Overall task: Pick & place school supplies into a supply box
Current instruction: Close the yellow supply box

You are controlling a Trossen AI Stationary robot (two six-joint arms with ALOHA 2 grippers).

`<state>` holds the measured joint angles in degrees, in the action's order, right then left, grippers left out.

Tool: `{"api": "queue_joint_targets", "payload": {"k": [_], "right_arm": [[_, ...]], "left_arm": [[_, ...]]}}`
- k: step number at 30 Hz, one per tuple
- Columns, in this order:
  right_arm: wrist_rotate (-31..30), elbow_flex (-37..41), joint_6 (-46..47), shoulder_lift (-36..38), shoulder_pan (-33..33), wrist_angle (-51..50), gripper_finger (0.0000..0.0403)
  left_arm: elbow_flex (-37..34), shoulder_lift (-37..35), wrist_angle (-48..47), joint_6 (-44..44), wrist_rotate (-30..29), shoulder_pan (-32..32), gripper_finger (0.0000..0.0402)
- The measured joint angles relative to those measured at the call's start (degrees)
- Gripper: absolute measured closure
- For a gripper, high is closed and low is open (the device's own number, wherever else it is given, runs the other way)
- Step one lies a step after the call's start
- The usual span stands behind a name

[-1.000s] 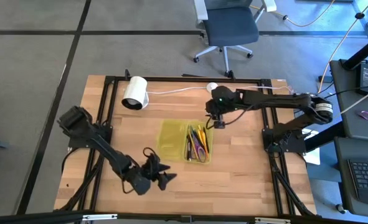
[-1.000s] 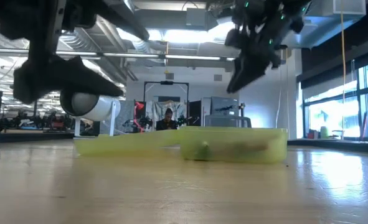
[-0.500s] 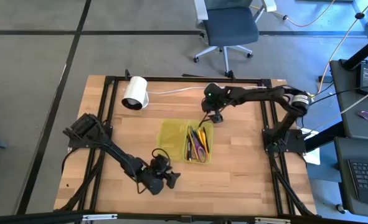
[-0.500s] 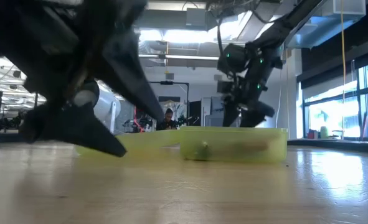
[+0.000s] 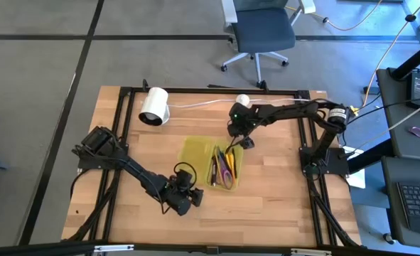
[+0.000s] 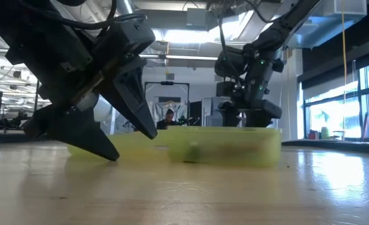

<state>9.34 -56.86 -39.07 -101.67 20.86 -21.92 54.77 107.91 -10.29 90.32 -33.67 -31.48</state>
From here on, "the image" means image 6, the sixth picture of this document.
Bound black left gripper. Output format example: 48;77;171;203
2;9;159;162

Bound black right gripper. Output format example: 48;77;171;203
218;99;283;128

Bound yellow-green plastic supply box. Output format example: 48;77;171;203
67;126;282;168

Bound grey cabinet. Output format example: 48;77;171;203
202;96;225;128

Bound person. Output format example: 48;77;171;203
156;108;176;130

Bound background robot workstation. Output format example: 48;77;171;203
1;111;29;131

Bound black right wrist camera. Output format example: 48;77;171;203
215;80;237;98

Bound black gantry frame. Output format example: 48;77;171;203
144;80;190;126

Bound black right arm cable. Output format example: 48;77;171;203
217;17;238;82

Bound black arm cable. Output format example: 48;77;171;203
217;17;238;82
17;0;147;35

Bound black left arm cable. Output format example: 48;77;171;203
17;0;147;35

